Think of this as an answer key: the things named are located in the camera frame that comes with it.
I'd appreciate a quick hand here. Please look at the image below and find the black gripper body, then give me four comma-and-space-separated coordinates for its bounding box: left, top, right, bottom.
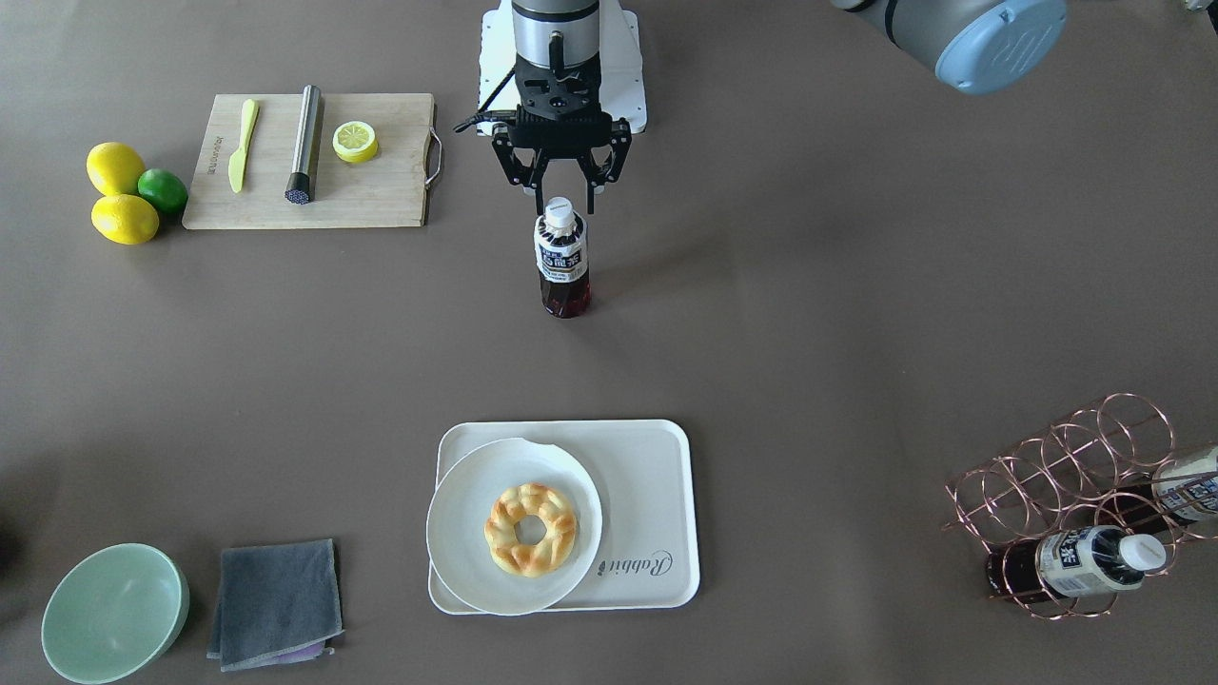
505, 59, 613, 158

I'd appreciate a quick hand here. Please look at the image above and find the tea bottle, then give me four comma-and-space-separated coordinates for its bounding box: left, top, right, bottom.
987, 525, 1169, 603
1100, 445, 1217, 535
532, 197, 591, 318

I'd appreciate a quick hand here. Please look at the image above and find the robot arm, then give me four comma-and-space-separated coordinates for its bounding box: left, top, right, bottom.
458, 1, 1069, 207

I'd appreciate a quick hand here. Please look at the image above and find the cream serving tray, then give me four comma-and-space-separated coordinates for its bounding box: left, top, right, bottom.
429, 418, 700, 616

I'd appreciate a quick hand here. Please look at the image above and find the wooden cutting board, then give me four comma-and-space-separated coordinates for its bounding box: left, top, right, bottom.
181, 91, 435, 230

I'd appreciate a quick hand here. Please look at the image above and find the half lemon slice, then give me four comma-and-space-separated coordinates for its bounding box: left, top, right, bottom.
333, 121, 379, 165

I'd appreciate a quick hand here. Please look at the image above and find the steel muddler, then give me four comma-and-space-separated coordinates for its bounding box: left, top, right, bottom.
285, 84, 324, 205

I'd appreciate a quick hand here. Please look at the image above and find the yellow plastic knife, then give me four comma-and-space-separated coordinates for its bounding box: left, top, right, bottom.
227, 98, 259, 194

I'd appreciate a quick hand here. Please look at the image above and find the white plate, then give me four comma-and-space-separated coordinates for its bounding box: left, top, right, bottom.
428, 439, 603, 616

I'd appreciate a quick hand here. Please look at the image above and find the green lime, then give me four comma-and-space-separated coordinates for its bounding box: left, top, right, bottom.
136, 168, 188, 216

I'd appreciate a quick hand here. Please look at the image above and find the glazed twisted donut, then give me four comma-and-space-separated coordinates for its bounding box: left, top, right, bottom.
484, 481, 579, 579

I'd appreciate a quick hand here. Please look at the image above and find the yellow lemon lower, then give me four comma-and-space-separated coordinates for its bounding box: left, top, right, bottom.
91, 194, 161, 245

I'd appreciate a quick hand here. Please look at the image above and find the yellow lemon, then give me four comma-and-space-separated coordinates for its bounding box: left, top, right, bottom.
86, 143, 147, 196
91, 194, 161, 245

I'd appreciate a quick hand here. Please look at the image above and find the yellow lemon upper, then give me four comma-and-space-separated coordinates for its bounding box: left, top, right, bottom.
86, 143, 147, 196

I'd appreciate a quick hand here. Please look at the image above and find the grey folded cloth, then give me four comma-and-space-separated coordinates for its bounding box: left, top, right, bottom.
207, 538, 343, 672

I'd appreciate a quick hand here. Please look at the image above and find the mint green bowl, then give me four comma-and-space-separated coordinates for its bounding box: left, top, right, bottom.
41, 542, 190, 684

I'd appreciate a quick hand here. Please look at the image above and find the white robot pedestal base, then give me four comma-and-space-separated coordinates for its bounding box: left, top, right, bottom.
476, 1, 647, 134

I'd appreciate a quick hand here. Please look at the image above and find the copper wire bottle rack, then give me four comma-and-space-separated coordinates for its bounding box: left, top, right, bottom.
948, 392, 1216, 620

